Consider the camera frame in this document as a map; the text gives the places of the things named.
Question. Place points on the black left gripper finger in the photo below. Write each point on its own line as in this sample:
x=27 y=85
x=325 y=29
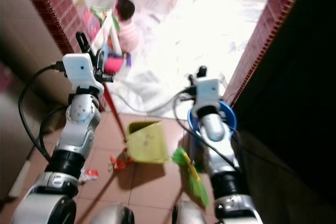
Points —
x=83 y=42

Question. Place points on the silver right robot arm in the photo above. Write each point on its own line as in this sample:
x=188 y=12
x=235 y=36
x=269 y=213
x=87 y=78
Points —
x=220 y=156

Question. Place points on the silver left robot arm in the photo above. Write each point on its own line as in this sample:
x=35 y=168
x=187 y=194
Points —
x=76 y=140

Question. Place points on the pink toy bucket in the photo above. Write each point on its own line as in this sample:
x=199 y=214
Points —
x=114 y=65

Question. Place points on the pink and green toy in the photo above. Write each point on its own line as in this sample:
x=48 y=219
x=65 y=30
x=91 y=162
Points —
x=97 y=22

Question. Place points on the blue plastic bucket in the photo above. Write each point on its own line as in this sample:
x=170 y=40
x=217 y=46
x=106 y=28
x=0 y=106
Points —
x=228 y=116

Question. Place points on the small child in pink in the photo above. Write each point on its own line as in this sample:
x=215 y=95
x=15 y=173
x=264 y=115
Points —
x=127 y=27

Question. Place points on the red litter scraps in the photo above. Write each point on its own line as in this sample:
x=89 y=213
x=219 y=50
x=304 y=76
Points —
x=119 y=162

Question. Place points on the white and red wrapper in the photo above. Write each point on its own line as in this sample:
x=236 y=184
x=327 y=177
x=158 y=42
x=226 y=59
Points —
x=90 y=175

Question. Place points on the silver robot right leg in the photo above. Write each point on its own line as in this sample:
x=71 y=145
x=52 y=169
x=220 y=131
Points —
x=191 y=214

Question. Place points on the silver robot leg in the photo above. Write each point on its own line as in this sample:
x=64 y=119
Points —
x=191 y=214
x=113 y=216

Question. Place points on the silver robot left leg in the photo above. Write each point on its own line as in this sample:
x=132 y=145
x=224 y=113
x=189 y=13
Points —
x=113 y=216

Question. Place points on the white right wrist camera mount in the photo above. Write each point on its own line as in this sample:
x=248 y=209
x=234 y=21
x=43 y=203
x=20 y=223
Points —
x=207 y=95

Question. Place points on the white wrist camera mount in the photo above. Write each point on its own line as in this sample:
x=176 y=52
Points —
x=80 y=72
x=207 y=95

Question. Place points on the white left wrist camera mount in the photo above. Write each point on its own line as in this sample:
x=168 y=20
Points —
x=80 y=72

